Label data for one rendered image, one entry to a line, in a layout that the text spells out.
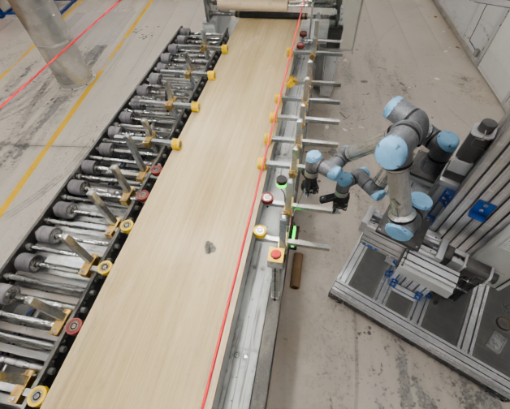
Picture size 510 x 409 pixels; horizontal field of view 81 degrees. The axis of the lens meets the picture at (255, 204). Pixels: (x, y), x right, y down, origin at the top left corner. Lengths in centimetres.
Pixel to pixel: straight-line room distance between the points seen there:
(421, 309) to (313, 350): 82
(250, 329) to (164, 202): 94
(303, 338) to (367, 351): 46
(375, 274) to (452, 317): 56
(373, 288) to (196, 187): 149
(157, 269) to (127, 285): 18
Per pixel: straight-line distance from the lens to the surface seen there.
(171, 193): 205
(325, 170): 153
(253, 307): 189
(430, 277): 178
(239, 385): 181
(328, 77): 424
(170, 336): 163
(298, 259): 261
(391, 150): 123
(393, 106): 163
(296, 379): 244
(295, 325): 250
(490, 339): 264
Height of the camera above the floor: 242
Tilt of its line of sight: 54 degrees down
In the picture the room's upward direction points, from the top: 5 degrees counter-clockwise
